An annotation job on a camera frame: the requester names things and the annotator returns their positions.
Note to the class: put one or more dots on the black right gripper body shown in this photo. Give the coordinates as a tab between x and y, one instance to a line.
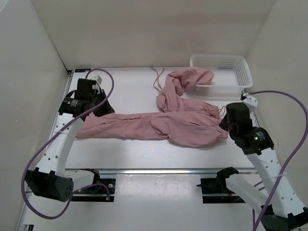
226	125

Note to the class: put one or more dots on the pink trousers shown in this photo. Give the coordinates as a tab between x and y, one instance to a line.
181	121

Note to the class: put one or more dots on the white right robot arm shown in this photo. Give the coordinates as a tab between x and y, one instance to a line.
279	209

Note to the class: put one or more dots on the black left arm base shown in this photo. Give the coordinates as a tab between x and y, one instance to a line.
88	186

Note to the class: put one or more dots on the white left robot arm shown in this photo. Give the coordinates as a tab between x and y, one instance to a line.
49	179

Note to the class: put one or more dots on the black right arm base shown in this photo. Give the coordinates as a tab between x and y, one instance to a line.
215	191

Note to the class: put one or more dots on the white plastic basket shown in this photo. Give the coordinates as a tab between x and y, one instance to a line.
231	74

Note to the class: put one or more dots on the aluminium table edge rail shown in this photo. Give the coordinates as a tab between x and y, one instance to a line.
157	171

